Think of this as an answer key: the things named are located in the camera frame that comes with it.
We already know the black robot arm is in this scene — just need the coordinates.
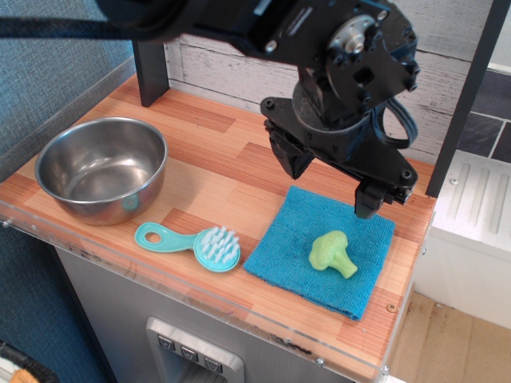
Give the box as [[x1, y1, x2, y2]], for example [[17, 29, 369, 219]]
[[98, 1, 420, 219]]

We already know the teal dish brush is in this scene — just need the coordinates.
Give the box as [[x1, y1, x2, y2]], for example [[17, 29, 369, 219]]
[[134, 223, 241, 273]]

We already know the black looped wrist cable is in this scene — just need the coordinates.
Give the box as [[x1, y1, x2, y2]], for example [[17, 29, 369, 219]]
[[370, 97, 419, 151]]

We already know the grey dispenser button panel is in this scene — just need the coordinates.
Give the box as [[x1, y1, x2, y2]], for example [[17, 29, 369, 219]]
[[146, 317, 245, 382]]

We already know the black right upright post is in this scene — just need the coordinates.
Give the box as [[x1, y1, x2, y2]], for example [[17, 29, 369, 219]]
[[426, 0, 510, 198]]

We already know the stainless steel bowl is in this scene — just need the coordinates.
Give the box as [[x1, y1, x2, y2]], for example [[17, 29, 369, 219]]
[[35, 117, 168, 226]]

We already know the black braided cable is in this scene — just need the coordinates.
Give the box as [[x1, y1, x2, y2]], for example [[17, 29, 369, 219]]
[[0, 16, 133, 41]]

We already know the clear acrylic edge guard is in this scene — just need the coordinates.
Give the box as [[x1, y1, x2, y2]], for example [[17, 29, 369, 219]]
[[1, 203, 389, 382]]

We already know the green toy broccoli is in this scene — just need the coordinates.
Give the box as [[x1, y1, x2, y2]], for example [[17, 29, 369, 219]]
[[309, 231, 358, 279]]

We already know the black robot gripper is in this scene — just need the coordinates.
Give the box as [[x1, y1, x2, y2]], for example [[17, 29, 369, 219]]
[[260, 68, 418, 219]]

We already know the blue folded cloth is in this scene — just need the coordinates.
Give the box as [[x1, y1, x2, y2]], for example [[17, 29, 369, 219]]
[[244, 186, 395, 321]]

